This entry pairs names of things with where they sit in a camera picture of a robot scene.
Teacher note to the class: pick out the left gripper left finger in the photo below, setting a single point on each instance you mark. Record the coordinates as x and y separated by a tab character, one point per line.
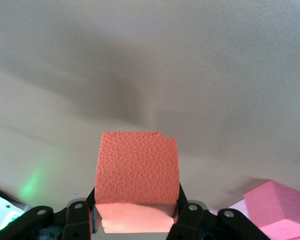
77	220

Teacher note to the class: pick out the pink foam cube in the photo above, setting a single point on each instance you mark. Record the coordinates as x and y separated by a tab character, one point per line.
282	231
272	200

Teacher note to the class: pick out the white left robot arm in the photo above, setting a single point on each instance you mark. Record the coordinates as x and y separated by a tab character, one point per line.
0	210

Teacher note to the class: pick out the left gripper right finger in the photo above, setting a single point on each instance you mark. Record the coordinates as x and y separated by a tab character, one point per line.
192	220

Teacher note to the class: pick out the orange foam cube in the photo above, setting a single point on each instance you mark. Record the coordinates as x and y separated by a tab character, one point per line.
137	170

